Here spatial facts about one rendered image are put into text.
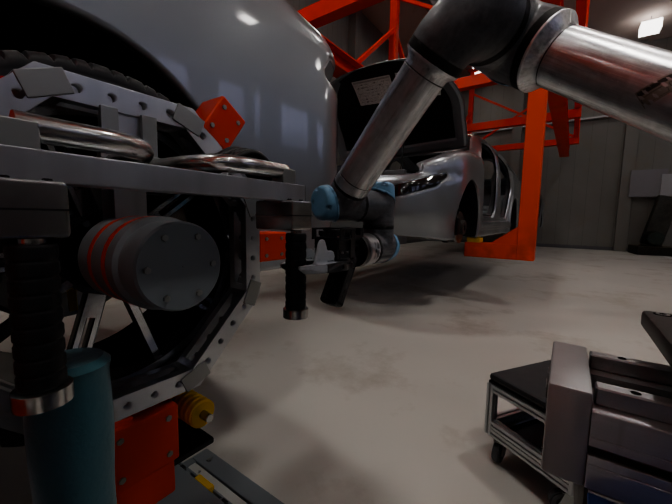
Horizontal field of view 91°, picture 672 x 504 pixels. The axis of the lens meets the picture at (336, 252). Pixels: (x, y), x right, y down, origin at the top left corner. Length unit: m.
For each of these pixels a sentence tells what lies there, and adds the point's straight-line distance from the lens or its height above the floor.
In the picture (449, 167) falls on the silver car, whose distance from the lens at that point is 3.11.
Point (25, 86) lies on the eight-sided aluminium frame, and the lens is 0.62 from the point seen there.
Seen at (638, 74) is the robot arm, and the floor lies 1.10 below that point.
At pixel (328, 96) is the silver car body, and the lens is 1.43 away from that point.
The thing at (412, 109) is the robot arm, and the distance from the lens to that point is 0.60.
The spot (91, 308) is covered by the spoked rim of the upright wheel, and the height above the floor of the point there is 0.75.
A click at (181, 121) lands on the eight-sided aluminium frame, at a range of 0.69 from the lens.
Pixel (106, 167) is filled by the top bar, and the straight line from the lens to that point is 0.43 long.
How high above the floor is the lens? 0.92
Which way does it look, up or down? 6 degrees down
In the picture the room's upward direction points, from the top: 1 degrees clockwise
